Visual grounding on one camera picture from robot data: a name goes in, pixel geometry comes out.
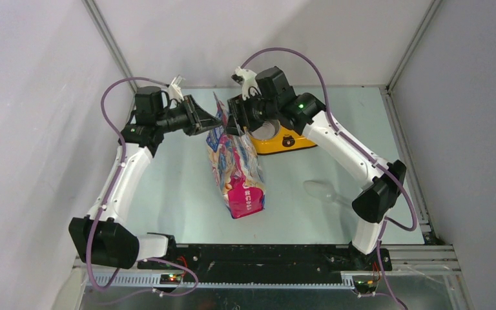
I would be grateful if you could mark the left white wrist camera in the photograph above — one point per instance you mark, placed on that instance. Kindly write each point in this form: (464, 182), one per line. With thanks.
(174, 89)

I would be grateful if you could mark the clear plastic scoop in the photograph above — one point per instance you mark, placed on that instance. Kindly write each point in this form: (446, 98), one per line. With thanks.
(325, 192)

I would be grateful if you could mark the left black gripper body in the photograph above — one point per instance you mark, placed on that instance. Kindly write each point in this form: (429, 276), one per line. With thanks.
(190, 124)

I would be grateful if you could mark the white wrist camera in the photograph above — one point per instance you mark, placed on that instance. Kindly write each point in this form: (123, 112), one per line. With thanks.
(174, 89)
(247, 80)

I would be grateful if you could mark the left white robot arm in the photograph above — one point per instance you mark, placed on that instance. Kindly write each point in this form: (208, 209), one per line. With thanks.
(101, 237)

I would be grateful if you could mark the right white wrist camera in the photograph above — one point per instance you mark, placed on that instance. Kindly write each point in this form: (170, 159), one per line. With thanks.
(247, 80)

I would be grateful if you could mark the yellow double pet bowl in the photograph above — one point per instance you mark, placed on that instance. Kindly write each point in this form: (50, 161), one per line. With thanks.
(272, 138)

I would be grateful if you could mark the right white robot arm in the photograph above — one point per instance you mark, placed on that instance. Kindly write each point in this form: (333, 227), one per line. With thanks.
(268, 96)

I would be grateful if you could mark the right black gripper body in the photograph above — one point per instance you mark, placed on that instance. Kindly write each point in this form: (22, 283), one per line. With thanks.
(250, 109)

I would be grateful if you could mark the cat food bag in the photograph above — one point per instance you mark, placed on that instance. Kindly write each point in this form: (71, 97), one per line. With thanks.
(236, 168)

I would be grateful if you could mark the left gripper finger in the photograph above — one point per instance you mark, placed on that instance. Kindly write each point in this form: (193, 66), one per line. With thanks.
(201, 114)
(207, 124)

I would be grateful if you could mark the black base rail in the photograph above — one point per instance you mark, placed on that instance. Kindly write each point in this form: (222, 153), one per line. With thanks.
(267, 264)

